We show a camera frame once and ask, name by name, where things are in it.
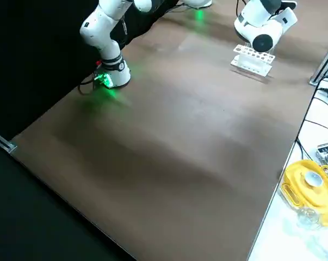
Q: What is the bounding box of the black desk cable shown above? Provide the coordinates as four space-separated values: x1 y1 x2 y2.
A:
295 80 328 160

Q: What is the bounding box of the white round lid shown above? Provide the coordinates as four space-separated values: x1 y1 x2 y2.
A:
304 171 324 188

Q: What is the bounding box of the clear glass bottle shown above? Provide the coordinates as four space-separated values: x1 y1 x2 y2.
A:
296 206 322 228

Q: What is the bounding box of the yellow plastic container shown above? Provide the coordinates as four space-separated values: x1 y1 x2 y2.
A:
281 159 328 226

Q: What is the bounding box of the aluminium frame rail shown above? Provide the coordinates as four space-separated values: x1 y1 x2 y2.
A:
0 129 17 154

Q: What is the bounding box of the silver labelled device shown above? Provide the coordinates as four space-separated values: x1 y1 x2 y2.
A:
315 141 328 157

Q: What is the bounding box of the white test tube rack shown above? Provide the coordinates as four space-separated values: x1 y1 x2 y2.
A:
230 43 276 77

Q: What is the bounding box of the black base cable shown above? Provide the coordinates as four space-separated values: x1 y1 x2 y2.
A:
78 74 99 96

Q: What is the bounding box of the aluminium frame post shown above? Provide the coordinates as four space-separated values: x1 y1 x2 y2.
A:
309 38 328 86

